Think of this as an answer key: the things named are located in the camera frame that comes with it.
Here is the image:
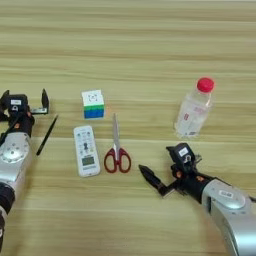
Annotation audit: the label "white remote control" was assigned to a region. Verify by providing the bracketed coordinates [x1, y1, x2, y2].
[72, 124, 101, 178]

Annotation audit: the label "clear bottle with red cap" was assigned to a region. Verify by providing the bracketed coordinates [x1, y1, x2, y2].
[173, 77, 215, 139]

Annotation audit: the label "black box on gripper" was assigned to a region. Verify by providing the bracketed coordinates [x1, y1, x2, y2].
[165, 142, 197, 168]
[7, 94, 29, 114]

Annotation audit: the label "colourful puzzle cube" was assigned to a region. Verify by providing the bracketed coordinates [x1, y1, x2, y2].
[81, 88, 105, 120]

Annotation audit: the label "red handled scissors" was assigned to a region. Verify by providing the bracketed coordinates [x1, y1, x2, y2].
[103, 113, 132, 174]

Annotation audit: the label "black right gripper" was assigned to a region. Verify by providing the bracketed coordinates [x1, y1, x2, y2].
[138, 155, 214, 204]

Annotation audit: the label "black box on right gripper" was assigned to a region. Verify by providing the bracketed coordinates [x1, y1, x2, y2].
[165, 142, 197, 168]

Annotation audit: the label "black pen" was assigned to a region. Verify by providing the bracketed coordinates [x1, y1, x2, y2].
[35, 114, 59, 157]

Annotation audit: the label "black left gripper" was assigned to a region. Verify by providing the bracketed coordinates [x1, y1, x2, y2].
[0, 88, 50, 138]

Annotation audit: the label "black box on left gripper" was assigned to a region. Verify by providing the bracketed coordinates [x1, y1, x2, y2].
[7, 94, 29, 114]

